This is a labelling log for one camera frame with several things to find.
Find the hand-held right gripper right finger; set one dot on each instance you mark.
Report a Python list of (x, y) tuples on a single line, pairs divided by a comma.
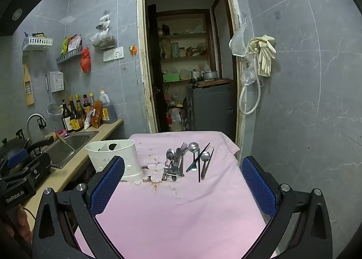
[(258, 185)]

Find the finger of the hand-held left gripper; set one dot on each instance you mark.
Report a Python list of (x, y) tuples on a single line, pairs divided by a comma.
[(17, 158), (39, 165)]

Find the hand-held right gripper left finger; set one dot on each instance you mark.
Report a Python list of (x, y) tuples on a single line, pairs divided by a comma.
[(109, 185)]

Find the white plastic cutlery holder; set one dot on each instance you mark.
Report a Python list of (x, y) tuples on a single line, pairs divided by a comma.
[(124, 160)]

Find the metal chopstick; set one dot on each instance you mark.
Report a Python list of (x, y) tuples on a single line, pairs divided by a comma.
[(209, 161)]

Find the metal spoon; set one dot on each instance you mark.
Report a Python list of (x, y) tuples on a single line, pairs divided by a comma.
[(205, 156), (193, 147), (170, 154)]

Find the black chopstick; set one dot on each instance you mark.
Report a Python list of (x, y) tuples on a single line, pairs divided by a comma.
[(199, 168)]

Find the metal fork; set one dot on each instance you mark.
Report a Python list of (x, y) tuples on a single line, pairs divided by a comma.
[(183, 150), (176, 160)]

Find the person's left hand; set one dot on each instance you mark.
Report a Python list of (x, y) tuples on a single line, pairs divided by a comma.
[(24, 223)]

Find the black wok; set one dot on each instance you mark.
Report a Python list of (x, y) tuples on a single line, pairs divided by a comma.
[(12, 145)]

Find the chrome faucet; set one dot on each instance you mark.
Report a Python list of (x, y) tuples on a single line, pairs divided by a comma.
[(29, 120)]

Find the steel sink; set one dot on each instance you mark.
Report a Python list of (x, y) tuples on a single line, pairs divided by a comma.
[(76, 141)]

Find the dark pump sauce bottle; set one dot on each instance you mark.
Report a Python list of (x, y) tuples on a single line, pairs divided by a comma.
[(66, 119)]

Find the yellow-label sauce bottle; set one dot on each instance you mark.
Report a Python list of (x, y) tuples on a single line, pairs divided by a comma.
[(75, 121)]

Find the metal strainer ladle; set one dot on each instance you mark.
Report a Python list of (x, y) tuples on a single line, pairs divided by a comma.
[(53, 110)]

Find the wooden grater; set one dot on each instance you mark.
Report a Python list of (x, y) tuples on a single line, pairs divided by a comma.
[(28, 89)]

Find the orange-brown seasoning packet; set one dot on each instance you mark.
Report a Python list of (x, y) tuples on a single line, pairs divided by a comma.
[(97, 114)]

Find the large brown oil jug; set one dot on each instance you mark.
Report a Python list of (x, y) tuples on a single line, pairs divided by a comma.
[(109, 109)]

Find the pink floral tablecloth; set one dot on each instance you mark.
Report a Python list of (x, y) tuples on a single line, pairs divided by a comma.
[(183, 219)]

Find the grey cabinet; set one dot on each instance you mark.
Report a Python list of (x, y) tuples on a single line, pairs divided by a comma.
[(215, 109)]

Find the plastic bag with red print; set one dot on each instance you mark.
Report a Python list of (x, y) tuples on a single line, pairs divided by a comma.
[(174, 120)]

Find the crumpled clear plastic bag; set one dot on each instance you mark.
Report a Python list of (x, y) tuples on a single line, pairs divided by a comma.
[(247, 76)]

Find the wooden cutting board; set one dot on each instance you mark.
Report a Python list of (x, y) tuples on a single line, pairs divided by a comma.
[(215, 81)]

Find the metal cooking pot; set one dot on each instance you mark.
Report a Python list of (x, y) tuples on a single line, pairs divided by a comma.
[(209, 75)]

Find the yellow snack packet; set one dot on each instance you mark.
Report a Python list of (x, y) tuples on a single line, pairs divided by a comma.
[(64, 46)]

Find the green box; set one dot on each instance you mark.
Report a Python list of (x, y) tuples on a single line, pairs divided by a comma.
[(171, 77)]

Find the red snack packet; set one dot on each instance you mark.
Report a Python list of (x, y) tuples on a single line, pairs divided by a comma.
[(74, 42)]

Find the dark wooden door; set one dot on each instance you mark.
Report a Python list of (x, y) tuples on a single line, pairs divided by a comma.
[(152, 63)]

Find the cream rubber gloves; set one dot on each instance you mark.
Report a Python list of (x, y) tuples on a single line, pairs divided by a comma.
[(265, 55)]

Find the clear bag of dried goods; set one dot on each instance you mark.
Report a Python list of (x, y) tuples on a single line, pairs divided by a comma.
[(103, 39)]

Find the white mesh bag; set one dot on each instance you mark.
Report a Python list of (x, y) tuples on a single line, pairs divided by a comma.
[(237, 44)]

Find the green jar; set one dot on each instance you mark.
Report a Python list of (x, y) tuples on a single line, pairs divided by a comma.
[(175, 50)]

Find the black range hood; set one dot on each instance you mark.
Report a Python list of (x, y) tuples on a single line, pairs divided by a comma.
[(19, 7)]

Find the wooden shelving unit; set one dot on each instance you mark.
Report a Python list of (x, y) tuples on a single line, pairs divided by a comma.
[(183, 35)]

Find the white wall box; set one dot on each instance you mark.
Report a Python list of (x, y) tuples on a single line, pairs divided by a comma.
[(56, 81)]

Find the grey wall shelf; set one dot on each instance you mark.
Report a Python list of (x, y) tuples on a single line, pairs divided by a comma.
[(69, 54)]

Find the white wall basket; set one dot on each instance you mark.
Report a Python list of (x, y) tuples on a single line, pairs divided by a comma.
[(36, 42)]

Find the white wall switch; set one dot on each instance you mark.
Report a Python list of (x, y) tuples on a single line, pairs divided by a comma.
[(108, 55)]

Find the white wall socket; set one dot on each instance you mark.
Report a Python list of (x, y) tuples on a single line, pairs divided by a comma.
[(118, 53)]

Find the orange wall plug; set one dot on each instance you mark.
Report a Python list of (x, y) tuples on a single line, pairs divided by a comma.
[(133, 50)]

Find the white door frame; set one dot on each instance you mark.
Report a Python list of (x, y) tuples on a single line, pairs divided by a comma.
[(140, 49)]

